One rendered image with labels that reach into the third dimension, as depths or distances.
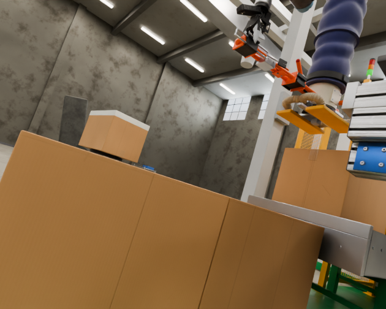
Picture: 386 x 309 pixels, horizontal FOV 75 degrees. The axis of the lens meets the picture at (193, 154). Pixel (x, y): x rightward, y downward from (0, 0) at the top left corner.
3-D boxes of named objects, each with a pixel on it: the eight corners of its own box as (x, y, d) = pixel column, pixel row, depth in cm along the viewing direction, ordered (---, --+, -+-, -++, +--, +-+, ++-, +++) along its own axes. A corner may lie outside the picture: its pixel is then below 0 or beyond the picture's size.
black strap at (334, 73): (317, 98, 160) (318, 92, 160) (356, 92, 140) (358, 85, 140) (295, 81, 149) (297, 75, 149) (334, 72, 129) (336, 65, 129)
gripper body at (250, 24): (268, 34, 114) (274, 11, 116) (255, 23, 110) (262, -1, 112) (256, 40, 121) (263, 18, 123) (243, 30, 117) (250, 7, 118)
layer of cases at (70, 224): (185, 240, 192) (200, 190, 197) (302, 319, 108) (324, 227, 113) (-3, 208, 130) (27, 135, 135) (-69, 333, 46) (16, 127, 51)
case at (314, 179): (318, 225, 184) (330, 173, 190) (382, 245, 151) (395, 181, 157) (268, 209, 151) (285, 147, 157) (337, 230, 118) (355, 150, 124)
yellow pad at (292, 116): (309, 134, 162) (311, 127, 163) (324, 134, 154) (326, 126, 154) (275, 113, 146) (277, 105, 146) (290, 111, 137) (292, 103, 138)
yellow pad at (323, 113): (339, 133, 146) (341, 125, 147) (357, 133, 137) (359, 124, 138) (304, 110, 129) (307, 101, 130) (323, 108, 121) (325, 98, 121)
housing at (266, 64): (264, 72, 125) (266, 63, 125) (275, 68, 119) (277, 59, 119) (254, 64, 121) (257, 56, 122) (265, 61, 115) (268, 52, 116)
